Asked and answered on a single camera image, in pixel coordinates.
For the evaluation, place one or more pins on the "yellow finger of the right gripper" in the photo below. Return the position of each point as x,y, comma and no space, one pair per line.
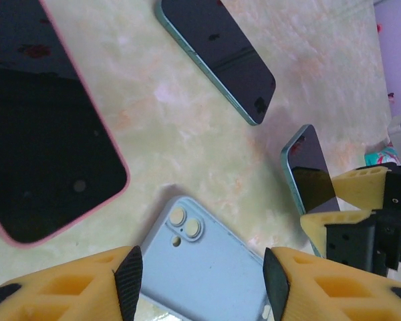
364,187
321,220

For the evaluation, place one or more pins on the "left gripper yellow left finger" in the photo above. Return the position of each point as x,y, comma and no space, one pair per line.
53,294

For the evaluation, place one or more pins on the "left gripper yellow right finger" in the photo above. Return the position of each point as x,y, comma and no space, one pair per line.
337,294

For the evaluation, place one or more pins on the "green edged smartphone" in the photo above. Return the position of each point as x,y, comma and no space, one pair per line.
307,157
220,50

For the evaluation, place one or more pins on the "light blue phone case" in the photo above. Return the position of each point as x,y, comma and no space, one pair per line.
204,267

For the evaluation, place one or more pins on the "pink phone case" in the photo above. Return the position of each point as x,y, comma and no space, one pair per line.
127,183

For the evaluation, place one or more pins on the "black screen smartphone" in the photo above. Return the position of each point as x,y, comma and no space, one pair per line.
36,133

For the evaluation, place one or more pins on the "teal Fox's candy bag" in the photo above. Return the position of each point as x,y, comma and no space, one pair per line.
381,156

